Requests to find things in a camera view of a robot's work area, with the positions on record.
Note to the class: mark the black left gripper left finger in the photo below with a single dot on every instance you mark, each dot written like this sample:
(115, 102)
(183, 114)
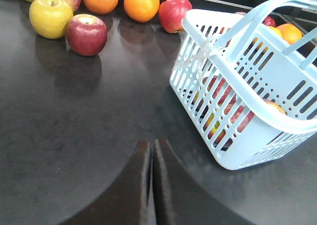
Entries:
(125, 202)

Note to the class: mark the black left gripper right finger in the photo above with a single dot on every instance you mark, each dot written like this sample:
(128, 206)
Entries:
(179, 200)

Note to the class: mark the light blue plastic basket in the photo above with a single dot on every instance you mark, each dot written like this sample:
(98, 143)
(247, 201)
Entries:
(275, 85)

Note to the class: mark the orange near front apples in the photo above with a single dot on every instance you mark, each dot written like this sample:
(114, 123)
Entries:
(290, 33)

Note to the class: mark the black wooden display stand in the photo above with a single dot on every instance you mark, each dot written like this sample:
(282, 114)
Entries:
(69, 125)

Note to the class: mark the dark red apple left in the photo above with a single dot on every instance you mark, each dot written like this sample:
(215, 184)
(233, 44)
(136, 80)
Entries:
(86, 34)

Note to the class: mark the red apple beside oranges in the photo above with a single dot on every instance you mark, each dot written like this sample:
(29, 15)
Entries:
(171, 13)

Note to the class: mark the orange middle right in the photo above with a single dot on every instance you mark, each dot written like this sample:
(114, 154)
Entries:
(141, 10)

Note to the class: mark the yellow apple front left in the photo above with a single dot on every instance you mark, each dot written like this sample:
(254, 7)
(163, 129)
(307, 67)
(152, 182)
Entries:
(49, 18)

